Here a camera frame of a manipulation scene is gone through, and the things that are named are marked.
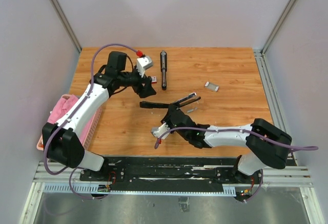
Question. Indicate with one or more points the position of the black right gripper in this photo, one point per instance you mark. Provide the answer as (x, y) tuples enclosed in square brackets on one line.
[(171, 109)]

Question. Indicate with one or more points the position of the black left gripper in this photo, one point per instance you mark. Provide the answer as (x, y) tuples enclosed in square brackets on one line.
[(147, 90)]

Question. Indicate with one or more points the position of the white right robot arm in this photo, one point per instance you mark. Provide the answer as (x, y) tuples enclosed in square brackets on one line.
[(268, 145)]

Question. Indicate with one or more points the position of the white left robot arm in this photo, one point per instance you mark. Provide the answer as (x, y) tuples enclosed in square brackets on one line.
[(61, 139)]

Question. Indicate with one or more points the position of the red white staple box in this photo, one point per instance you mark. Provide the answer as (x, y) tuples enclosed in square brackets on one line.
[(154, 79)]

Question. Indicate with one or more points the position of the small white staple tray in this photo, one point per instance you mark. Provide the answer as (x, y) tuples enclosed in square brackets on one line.
[(211, 86)]

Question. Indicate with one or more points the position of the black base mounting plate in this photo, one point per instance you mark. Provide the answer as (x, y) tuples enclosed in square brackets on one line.
[(169, 175)]

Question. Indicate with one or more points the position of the pink cloth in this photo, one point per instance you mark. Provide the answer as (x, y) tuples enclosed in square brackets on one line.
[(63, 105)]

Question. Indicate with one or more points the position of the pink plastic basket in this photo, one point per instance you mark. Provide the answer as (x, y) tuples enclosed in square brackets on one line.
[(92, 129)]

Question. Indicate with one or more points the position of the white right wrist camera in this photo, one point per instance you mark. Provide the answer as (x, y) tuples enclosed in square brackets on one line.
[(161, 131)]

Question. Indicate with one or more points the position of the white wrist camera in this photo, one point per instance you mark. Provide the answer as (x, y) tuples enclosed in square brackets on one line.
[(161, 131), (143, 64)]

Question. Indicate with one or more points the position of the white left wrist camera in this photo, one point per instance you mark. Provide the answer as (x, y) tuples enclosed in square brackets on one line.
[(143, 64)]

